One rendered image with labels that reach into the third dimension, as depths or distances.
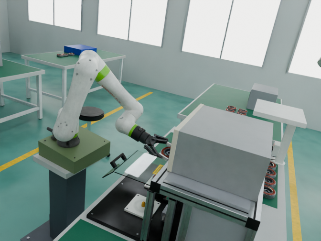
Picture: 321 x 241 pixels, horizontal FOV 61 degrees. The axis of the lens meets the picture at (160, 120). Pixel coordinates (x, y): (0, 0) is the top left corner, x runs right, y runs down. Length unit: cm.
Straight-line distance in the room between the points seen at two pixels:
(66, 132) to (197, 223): 89
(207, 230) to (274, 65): 493
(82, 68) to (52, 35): 658
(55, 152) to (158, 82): 482
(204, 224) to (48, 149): 115
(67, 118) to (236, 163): 96
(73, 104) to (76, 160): 39
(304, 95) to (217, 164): 494
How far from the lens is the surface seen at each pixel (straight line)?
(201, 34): 601
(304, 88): 596
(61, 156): 183
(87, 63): 148
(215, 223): 116
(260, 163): 111
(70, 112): 159
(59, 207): 216
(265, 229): 169
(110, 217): 147
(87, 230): 144
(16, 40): 900
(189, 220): 118
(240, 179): 115
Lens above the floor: 177
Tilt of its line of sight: 22 degrees down
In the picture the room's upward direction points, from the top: 9 degrees clockwise
